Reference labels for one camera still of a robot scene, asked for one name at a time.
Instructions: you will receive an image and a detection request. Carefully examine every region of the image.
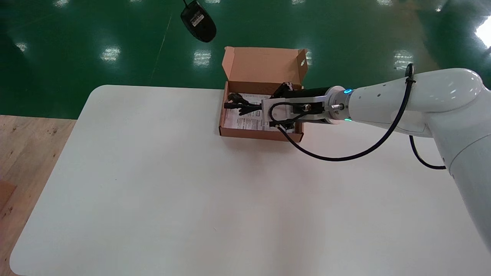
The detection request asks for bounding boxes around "black power cable with plug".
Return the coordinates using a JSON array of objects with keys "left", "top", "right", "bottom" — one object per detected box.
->
[{"left": 224, "top": 93, "right": 263, "bottom": 116}]

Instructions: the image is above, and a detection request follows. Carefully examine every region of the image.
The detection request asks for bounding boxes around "brown cardboard storage box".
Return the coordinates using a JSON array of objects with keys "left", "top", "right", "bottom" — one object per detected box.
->
[{"left": 219, "top": 47, "right": 309, "bottom": 143}]

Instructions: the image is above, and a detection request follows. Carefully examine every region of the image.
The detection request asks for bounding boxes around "black computer mouse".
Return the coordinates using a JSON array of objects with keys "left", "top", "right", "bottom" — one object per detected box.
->
[{"left": 180, "top": 0, "right": 217, "bottom": 43}]

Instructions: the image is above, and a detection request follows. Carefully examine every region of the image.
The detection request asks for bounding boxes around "printed paper manual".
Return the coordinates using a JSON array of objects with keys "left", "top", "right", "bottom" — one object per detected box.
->
[{"left": 224, "top": 92, "right": 296, "bottom": 134}]

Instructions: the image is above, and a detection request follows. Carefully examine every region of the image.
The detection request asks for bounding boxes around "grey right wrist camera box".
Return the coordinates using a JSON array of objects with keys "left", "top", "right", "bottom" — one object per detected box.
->
[{"left": 262, "top": 96, "right": 326, "bottom": 124}]

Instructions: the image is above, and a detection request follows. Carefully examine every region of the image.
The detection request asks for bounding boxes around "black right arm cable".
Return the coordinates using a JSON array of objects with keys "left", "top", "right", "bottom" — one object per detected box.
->
[{"left": 269, "top": 63, "right": 447, "bottom": 170}]

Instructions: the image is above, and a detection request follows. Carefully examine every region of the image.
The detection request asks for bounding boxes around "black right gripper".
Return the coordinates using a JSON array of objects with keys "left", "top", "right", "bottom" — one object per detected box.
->
[{"left": 269, "top": 82, "right": 333, "bottom": 130}]

